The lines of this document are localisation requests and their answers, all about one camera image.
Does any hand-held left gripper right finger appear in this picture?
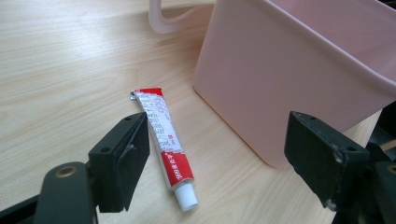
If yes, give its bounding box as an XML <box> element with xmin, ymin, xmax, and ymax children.
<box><xmin>284</xmin><ymin>110</ymin><xmax>371</xmax><ymax>213</ymax></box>

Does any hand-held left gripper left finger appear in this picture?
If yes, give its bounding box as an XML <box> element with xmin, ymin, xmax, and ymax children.
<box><xmin>88</xmin><ymin>111</ymin><xmax>151</xmax><ymax>214</ymax></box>

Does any red and white ointment tube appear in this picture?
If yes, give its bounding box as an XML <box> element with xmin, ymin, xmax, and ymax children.
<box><xmin>129</xmin><ymin>87</ymin><xmax>199</xmax><ymax>213</ymax></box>

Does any pink plastic storage bin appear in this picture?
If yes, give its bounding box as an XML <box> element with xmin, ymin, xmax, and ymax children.
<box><xmin>148</xmin><ymin>0</ymin><xmax>396</xmax><ymax>168</ymax></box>

